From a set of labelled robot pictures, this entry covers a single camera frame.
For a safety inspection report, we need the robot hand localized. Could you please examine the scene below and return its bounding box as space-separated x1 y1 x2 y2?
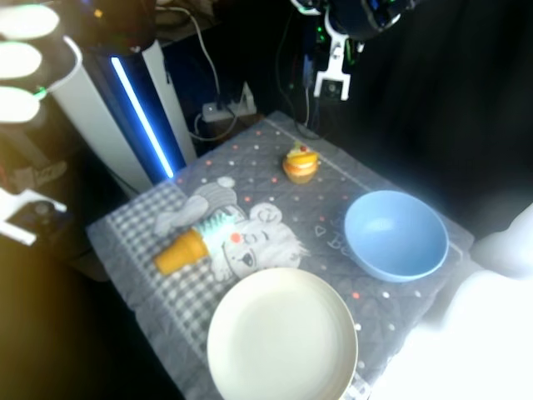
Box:
0 3 60 125
290 0 416 41

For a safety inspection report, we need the orange toy cupcake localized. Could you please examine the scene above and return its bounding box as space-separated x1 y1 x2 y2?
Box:
281 141 321 185

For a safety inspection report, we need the toy ice cream cone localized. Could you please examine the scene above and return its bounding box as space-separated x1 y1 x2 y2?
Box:
153 207 245 276

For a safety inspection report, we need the blue bowl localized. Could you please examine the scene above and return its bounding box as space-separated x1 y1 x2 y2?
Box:
344 190 450 283

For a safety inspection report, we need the cream round plate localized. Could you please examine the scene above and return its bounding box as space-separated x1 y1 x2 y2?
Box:
207 267 359 400

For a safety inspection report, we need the white robot body column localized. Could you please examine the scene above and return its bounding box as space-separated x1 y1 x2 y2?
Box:
49 39 197 193

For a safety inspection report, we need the black curtain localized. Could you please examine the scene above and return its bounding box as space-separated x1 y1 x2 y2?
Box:
353 0 533 243

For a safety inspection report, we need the white plug adapter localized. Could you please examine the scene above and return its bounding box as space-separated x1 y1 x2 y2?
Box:
237 82 256 112

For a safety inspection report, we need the white power strip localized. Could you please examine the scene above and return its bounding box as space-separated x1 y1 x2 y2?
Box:
202 99 257 123

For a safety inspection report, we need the grey quilt with bear print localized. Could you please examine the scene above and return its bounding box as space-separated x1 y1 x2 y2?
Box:
86 110 476 400

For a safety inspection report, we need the white cable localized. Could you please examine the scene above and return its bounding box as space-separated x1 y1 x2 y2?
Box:
157 3 224 108

